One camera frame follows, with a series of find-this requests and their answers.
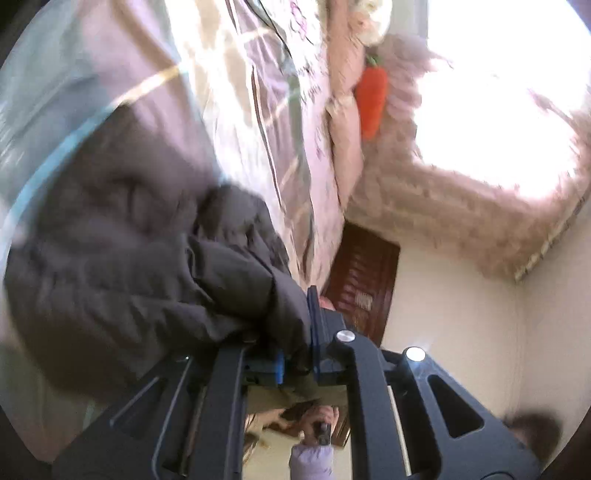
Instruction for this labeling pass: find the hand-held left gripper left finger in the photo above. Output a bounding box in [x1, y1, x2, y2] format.
[53, 344, 286, 480]

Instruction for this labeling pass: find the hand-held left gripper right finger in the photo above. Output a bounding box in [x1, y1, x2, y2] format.
[306, 285, 543, 480]

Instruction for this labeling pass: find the dark hooded puffer jacket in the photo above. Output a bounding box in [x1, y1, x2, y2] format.
[2, 124, 352, 411]

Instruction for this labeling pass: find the person's right hand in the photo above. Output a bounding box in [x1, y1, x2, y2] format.
[305, 406, 341, 445]

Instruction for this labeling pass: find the dark wooden headboard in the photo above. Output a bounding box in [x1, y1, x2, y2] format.
[323, 222, 402, 349]

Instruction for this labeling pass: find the floral lace curtain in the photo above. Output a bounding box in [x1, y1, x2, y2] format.
[346, 32, 591, 283]

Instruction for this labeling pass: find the pink pillow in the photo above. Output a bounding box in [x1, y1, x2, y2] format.
[327, 0, 370, 95]
[325, 90, 366, 209]

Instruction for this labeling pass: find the cartoon cat printed bedsheet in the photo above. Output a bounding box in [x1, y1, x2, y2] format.
[272, 0, 354, 241]

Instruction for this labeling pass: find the orange carrot plush pillow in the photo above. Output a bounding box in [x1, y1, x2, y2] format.
[355, 55, 389, 140]

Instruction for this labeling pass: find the plaid duvet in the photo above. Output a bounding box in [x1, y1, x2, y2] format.
[0, 0, 342, 462]

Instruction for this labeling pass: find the window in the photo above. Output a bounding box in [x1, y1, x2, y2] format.
[413, 0, 591, 206]

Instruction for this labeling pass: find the white floral pillow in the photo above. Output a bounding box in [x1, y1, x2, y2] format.
[355, 0, 394, 45]

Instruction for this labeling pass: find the wooden curtain rail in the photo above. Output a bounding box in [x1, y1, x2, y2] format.
[514, 191, 591, 283]

